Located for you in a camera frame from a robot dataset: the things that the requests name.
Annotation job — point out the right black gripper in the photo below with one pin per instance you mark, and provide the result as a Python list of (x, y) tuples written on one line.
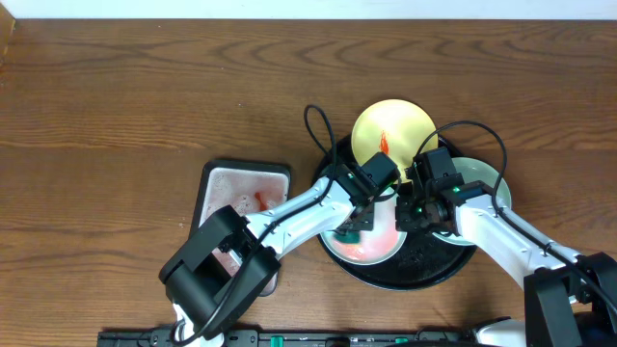
[(405, 221)]

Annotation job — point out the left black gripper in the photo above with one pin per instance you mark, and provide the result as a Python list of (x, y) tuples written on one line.
[(360, 220)]

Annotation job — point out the light blue plate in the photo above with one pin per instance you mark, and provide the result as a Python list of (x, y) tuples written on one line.
[(472, 170), (374, 246)]

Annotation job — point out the green yellow sponge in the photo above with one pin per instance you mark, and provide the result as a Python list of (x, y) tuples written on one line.
[(347, 237)]

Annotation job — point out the light blue plate front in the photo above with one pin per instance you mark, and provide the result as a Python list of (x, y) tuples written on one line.
[(374, 246)]

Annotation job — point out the yellow plate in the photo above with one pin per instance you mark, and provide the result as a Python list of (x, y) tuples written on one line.
[(395, 127)]

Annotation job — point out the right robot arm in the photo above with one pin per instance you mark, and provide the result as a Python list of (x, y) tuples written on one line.
[(569, 298)]

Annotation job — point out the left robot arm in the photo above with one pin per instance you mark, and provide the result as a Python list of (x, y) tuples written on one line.
[(223, 266)]

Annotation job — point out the round black tray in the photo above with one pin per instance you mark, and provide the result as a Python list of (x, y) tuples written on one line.
[(417, 265)]

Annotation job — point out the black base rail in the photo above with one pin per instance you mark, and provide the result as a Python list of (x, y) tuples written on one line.
[(161, 337)]

